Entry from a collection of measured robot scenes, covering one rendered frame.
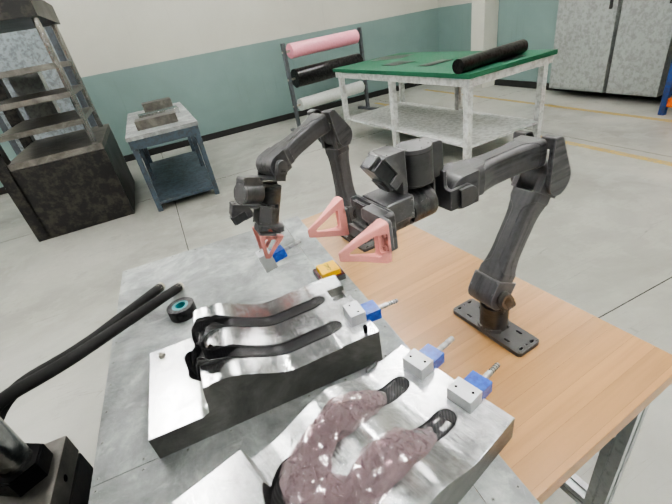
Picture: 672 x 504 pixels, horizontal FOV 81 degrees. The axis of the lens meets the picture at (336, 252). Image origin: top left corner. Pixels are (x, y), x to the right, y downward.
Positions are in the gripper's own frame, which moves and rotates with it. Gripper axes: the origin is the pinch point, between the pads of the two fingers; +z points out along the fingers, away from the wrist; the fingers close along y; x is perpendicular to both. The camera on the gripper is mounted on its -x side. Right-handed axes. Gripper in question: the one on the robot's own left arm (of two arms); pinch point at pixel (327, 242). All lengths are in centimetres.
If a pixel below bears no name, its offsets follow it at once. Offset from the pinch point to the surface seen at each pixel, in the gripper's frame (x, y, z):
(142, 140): 46, -388, 2
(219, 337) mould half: 26.2, -24.8, 19.0
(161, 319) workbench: 39, -62, 31
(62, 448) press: 41, -33, 57
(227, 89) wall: 51, -658, -165
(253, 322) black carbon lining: 30.3, -29.4, 10.5
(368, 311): 29.7, -13.5, -12.3
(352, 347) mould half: 32.4, -8.9, -4.5
